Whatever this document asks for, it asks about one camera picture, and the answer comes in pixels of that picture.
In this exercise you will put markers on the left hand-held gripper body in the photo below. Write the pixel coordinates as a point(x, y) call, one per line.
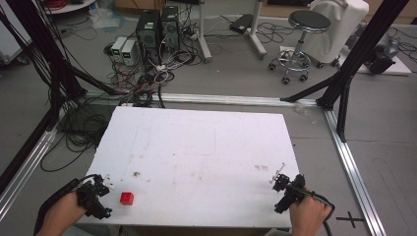
point(88, 199)

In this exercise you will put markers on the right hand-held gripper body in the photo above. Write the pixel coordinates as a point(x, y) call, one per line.
point(293, 191)

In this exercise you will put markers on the red cube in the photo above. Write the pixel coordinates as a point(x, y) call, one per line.
point(127, 198)

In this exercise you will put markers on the person's left hand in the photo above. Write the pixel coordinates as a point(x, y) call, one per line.
point(64, 214)

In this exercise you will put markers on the person's right hand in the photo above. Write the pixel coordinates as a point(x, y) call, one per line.
point(308, 216)

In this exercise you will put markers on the black tape cross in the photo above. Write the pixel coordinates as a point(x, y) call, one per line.
point(350, 219)

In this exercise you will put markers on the white power strip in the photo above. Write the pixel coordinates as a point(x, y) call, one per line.
point(160, 68)

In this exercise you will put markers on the white power supply unit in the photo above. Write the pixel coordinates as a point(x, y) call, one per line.
point(117, 49)
point(128, 52)

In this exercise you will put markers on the black round stool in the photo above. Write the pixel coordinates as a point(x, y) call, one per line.
point(302, 42)

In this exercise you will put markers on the white table leg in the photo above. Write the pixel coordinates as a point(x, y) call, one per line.
point(203, 32)
point(257, 31)

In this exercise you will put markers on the white flat board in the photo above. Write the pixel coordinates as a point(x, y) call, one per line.
point(390, 67)

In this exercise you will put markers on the black floor device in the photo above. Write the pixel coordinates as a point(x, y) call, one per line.
point(382, 59)

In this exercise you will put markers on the black computer tower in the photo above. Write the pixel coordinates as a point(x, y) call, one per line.
point(148, 32)
point(170, 29)

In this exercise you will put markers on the flat black box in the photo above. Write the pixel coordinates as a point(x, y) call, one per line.
point(241, 23)

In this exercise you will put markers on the white cloth cover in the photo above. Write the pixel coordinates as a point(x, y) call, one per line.
point(341, 28)

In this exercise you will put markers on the clear plastic bag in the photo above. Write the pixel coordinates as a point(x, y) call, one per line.
point(105, 17)

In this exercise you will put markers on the white round table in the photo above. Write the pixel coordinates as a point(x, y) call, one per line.
point(70, 6)

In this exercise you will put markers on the aluminium frame rail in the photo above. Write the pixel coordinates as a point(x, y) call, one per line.
point(352, 170)
point(24, 167)
point(236, 99)

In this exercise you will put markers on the black frame post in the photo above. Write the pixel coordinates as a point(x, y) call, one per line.
point(39, 49)
point(357, 59)

